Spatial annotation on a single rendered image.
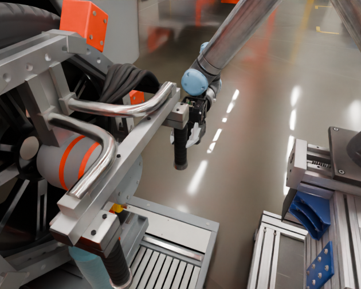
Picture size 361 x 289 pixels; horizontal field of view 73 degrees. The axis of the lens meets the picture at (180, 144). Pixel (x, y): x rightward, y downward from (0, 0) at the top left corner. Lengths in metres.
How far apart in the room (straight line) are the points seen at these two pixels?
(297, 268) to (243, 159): 0.90
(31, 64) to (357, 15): 0.70
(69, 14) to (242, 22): 0.38
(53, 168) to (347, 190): 0.75
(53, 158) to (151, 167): 1.24
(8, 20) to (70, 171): 0.30
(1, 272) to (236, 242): 1.12
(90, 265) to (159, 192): 1.04
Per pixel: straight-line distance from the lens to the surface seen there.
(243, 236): 1.49
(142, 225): 1.30
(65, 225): 0.37
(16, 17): 0.60
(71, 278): 1.20
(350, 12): 0.76
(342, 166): 0.76
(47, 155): 0.61
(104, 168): 0.38
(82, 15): 0.63
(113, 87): 0.57
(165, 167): 1.77
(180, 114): 0.58
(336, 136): 0.86
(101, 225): 0.39
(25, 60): 0.50
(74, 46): 0.58
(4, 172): 0.66
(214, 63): 0.68
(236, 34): 0.64
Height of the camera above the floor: 1.27
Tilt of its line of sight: 41 degrees down
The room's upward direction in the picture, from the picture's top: straight up
